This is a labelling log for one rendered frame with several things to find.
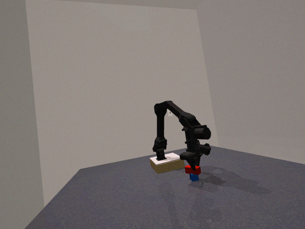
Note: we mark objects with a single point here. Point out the red cube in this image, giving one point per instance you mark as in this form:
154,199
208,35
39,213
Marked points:
197,170
188,169

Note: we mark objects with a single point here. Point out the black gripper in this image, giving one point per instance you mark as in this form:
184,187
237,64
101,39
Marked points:
190,156

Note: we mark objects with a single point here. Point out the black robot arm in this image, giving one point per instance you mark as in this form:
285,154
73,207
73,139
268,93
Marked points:
193,129

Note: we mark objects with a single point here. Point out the blue cube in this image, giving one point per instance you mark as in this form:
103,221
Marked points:
194,177

